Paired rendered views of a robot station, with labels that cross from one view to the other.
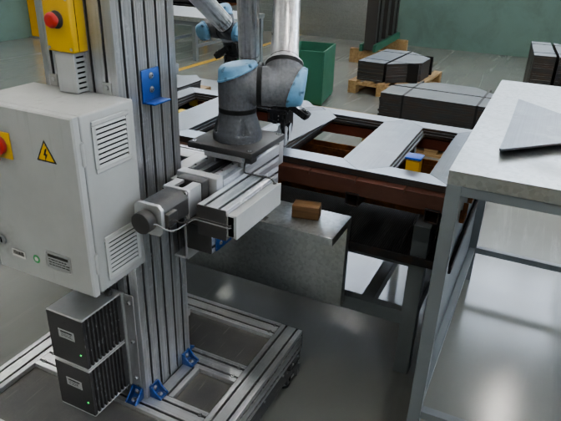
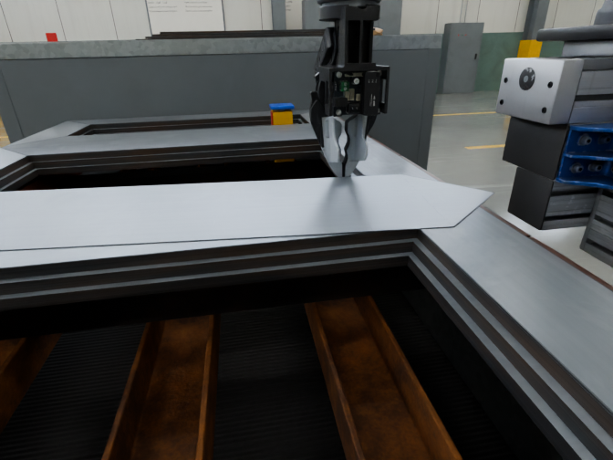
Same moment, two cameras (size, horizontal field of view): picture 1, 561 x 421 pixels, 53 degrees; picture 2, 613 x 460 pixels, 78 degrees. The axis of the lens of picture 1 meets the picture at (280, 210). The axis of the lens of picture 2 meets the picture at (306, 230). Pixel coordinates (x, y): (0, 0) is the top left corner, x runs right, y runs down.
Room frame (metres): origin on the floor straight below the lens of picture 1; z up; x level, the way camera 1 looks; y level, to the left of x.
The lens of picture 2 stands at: (2.51, 0.39, 1.01)
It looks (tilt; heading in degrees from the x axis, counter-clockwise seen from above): 25 degrees down; 236
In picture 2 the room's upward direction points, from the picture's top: 1 degrees counter-clockwise
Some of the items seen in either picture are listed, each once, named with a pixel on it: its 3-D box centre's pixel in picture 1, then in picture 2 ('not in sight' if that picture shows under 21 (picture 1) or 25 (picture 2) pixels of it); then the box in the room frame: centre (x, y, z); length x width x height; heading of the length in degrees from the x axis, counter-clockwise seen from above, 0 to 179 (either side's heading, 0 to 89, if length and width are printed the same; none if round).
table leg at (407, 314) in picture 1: (411, 301); not in sight; (1.84, -0.53, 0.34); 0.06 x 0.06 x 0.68; 65
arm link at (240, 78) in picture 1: (240, 83); not in sight; (1.68, 0.13, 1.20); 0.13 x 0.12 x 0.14; 90
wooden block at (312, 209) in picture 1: (306, 210); not in sight; (1.87, -0.10, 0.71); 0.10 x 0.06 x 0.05; 77
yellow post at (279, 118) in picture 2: (411, 183); (283, 147); (1.98, -0.49, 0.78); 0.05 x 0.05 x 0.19; 65
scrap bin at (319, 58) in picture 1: (308, 72); not in sight; (6.31, -0.26, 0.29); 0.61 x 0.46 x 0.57; 164
